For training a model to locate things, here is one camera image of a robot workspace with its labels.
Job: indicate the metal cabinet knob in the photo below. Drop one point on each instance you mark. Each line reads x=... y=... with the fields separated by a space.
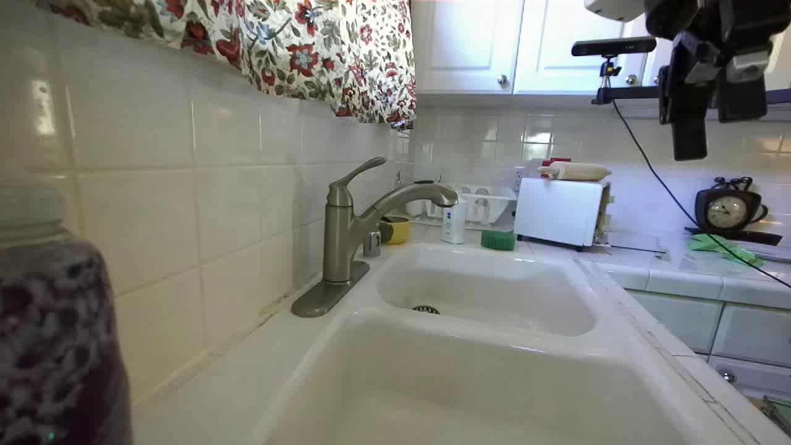
x=631 y=80
x=502 y=82

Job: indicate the clear plastic container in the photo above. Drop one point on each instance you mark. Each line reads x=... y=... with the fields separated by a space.
x=486 y=207

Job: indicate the black round table clock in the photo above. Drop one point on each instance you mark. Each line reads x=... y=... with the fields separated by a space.
x=727 y=212

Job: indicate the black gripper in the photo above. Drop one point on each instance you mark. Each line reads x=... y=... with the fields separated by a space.
x=718 y=20

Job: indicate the green cloth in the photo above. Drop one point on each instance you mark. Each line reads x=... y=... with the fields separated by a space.
x=718 y=245

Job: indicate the dark camera mount arm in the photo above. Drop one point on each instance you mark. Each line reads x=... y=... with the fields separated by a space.
x=626 y=95

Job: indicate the metal sink drain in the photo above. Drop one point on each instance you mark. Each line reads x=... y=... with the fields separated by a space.
x=425 y=310

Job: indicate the white double basin sink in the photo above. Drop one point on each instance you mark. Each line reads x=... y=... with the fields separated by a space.
x=486 y=289

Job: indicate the brushed metal sink faucet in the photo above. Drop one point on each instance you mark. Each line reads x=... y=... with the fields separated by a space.
x=336 y=239

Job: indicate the white toaster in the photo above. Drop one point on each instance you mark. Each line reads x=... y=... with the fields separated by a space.
x=559 y=212

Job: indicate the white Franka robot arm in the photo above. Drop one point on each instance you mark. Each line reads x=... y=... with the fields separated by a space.
x=614 y=9

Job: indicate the small white bottle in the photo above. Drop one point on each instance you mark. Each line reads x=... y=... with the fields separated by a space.
x=454 y=224

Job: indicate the black stereo camera bar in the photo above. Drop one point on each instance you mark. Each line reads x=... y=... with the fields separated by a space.
x=614 y=45

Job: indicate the floral print window curtain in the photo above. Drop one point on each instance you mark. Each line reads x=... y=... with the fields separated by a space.
x=288 y=50

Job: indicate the purple floral dish soap bottle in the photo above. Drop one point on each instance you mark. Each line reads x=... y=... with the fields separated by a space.
x=58 y=348

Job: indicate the green sponge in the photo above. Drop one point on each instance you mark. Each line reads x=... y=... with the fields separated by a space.
x=497 y=242

